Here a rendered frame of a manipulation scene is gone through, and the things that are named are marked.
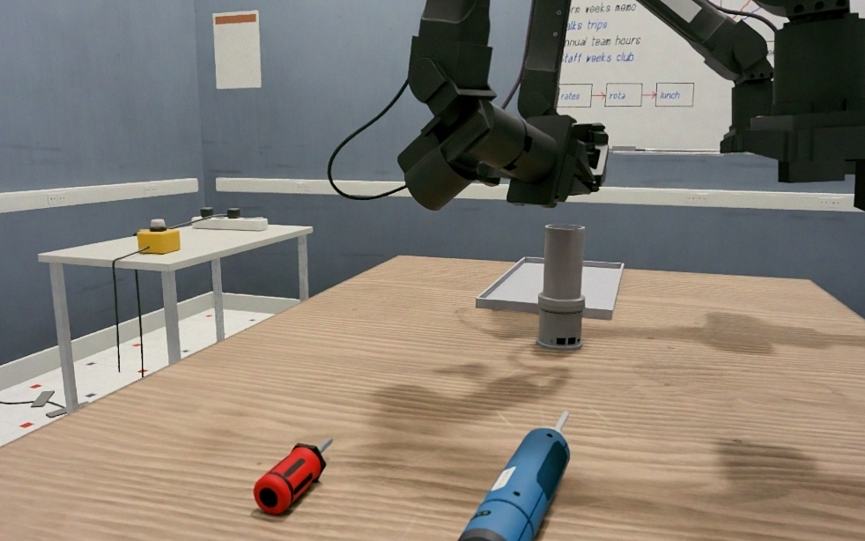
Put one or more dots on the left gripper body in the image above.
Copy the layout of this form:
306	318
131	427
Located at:
543	173

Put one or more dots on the black clamp ring half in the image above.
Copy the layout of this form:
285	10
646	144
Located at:
590	184

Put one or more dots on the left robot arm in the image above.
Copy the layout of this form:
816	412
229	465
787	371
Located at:
818	67

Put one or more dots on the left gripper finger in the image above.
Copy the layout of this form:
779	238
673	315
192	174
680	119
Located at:
584	172
578	188

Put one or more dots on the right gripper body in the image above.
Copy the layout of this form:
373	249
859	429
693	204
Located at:
590	133

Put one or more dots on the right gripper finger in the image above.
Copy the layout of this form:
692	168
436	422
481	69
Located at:
603	179
593	151

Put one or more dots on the red stubby screwdriver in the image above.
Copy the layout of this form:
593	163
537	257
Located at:
276	490

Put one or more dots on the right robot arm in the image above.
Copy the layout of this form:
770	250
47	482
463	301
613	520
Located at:
738	53

